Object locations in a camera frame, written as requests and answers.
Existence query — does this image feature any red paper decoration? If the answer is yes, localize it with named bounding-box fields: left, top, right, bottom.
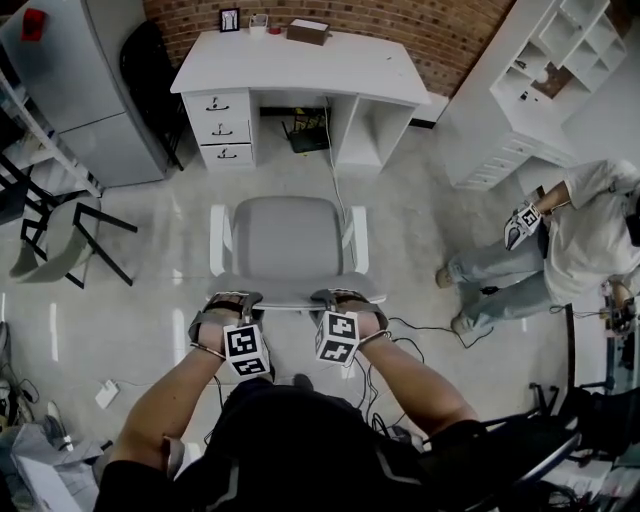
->
left=20, top=8, right=47, bottom=41

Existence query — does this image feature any person's black clothing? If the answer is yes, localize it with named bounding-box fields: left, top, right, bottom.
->
left=94, top=377, right=501, bottom=512

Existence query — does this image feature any person's right hand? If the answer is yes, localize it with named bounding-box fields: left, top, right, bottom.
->
left=334, top=299, right=381, bottom=343

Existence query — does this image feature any person's right forearm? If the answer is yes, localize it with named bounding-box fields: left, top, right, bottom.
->
left=349, top=334, right=479, bottom=436

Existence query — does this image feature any person's left forearm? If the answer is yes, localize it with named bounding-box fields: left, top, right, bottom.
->
left=107, top=349, right=226, bottom=466

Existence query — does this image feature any white bookshelf cabinet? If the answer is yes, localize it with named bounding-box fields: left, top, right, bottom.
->
left=439, top=0, right=629, bottom=190

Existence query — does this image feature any black television stand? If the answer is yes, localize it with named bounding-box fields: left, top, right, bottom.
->
left=0, top=149, right=56, bottom=226

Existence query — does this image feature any white cable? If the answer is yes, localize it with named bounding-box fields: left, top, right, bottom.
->
left=323, top=97, right=361, bottom=266

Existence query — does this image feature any silver refrigerator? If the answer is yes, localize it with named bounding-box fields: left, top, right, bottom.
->
left=0, top=0, right=169, bottom=190

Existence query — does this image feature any white cardboard box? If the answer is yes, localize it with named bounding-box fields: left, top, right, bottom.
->
left=9, top=424, right=104, bottom=512

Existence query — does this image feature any white power strip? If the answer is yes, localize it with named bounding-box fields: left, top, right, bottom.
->
left=94, top=379, right=121, bottom=410

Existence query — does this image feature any brown tissue box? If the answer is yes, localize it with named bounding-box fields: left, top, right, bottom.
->
left=285, top=18, right=332, bottom=47

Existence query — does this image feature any grey chair with black legs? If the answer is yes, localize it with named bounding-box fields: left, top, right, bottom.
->
left=8, top=197, right=139, bottom=290

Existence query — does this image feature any black framed glass door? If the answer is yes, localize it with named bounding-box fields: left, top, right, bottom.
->
left=565, top=279, right=640, bottom=394

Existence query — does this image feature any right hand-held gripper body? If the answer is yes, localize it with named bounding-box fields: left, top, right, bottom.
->
left=309, top=288, right=390, bottom=369

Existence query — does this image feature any white desk with drawers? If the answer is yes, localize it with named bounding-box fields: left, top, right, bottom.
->
left=169, top=27, right=432, bottom=174

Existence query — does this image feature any white shelf rack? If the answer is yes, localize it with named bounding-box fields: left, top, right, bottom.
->
left=0, top=69, right=104, bottom=199

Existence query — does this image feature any white grey office chair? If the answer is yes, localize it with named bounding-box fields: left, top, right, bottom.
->
left=207, top=195, right=389, bottom=314

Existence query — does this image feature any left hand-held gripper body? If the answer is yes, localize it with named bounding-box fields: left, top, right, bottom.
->
left=188, top=290, right=272, bottom=380

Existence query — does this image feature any black folding chair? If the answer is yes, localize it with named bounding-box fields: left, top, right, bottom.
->
left=118, top=19, right=187, bottom=172

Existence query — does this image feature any black floor cable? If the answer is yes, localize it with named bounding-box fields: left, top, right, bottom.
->
left=387, top=315, right=496, bottom=351

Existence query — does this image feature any person's left hand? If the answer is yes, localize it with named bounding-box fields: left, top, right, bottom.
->
left=197, top=302, right=244, bottom=354

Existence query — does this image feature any white drawer with black handle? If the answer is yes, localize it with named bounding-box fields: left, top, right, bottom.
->
left=193, top=119, right=253, bottom=147
left=185, top=92, right=250, bottom=124
left=199, top=143, right=255, bottom=169

